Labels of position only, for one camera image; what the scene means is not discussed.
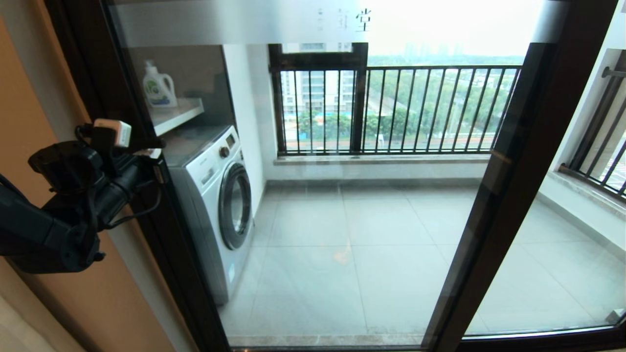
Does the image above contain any beige curtain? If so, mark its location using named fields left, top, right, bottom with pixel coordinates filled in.
left=0, top=262, right=85, bottom=352

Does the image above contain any dark framed sliding glass door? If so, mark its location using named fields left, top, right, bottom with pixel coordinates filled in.
left=43, top=0, right=622, bottom=352

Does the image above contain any stone window sill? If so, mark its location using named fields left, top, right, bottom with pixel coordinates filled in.
left=274, top=153, right=491, bottom=166

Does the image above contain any black balcony railing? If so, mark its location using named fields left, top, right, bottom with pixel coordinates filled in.
left=270, top=64, right=522, bottom=156

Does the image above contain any dark window frame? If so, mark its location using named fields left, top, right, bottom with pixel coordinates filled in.
left=268, top=43, right=369, bottom=155

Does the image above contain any white detergent bottle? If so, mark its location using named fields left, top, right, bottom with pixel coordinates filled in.
left=142, top=60, right=178, bottom=109

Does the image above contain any black side railing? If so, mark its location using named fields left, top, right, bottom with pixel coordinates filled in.
left=559, top=49, right=626, bottom=202

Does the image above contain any thin black camera cable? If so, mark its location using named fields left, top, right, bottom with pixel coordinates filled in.
left=104, top=183, right=163, bottom=230

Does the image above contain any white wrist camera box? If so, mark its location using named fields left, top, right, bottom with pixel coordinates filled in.
left=92, top=118, right=133, bottom=149

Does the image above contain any white front-load washing machine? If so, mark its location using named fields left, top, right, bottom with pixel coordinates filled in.
left=159, top=124, right=254, bottom=305

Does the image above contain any white shelf board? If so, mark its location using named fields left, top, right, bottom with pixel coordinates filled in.
left=148, top=98, right=205, bottom=137

